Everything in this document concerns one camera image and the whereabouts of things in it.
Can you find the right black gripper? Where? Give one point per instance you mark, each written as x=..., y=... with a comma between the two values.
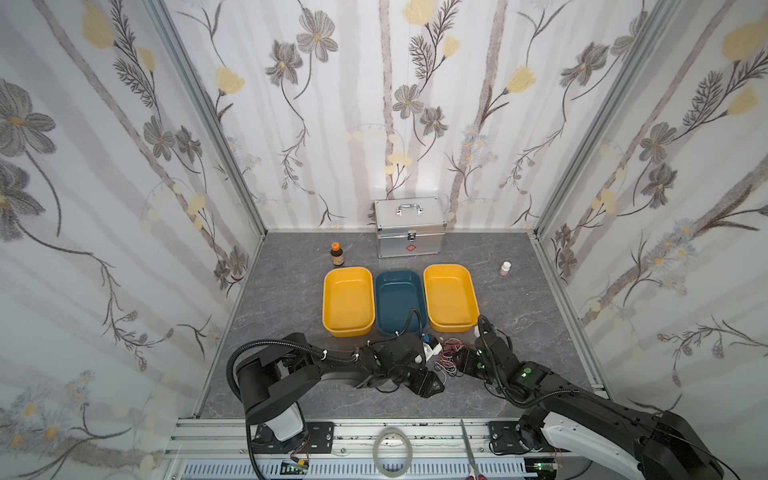
x=474, y=361

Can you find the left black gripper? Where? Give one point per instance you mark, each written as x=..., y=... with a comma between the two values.
x=420, y=377

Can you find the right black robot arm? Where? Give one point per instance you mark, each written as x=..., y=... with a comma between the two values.
x=561, y=415

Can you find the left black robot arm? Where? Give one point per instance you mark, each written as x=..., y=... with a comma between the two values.
x=269, y=376

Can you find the right yellow plastic bin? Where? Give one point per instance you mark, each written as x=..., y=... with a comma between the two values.
x=451, y=301

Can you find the yellow plastic bin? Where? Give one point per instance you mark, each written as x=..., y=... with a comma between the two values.
x=451, y=301
x=348, y=302

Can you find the teal plastic bin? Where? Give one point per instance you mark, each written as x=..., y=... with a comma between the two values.
x=400, y=302

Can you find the left yellow plastic bin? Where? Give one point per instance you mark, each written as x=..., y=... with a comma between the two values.
x=348, y=302

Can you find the small white pink bottle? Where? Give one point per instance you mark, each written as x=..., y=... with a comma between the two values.
x=505, y=269

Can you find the brown bottle orange cap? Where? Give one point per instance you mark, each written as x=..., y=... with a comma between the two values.
x=337, y=254

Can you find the grey tape roll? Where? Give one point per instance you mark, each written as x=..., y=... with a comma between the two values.
x=392, y=453

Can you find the silver metal case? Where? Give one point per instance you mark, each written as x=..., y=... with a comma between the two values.
x=409, y=227

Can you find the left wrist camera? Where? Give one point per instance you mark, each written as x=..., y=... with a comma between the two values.
x=431, y=347

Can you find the red handled scissors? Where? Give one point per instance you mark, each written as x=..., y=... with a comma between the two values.
x=473, y=469

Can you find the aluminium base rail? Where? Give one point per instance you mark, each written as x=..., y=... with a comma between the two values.
x=442, y=448

